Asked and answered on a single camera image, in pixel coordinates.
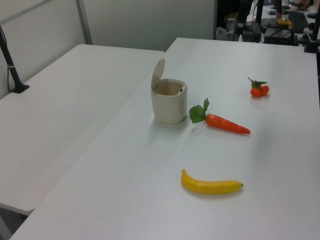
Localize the beige garbage bin with lid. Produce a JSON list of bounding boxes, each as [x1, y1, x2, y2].
[[150, 57, 189, 125]]

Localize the orange toy carrot green leaves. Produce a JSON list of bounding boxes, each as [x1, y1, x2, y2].
[[188, 97, 251, 135]]

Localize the yellow toy banana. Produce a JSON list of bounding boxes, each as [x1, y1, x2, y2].
[[180, 168, 244, 196]]

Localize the toy cherry tomato bunch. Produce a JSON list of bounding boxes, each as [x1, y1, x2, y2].
[[247, 77, 270, 98]]

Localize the black tripod pole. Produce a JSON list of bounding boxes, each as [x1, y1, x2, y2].
[[253, 0, 265, 44]]

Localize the black equipment box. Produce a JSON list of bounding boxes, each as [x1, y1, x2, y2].
[[263, 26, 294, 46]]

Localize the black clamp stand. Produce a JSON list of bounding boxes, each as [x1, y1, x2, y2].
[[297, 21, 320, 54]]

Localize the black monitor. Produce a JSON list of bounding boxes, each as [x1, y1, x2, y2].
[[287, 9, 310, 33]]

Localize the grey partition frame post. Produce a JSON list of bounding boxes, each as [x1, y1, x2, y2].
[[75, 0, 94, 46]]

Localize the black camera stand pole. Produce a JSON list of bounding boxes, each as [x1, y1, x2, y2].
[[0, 24, 31, 94]]

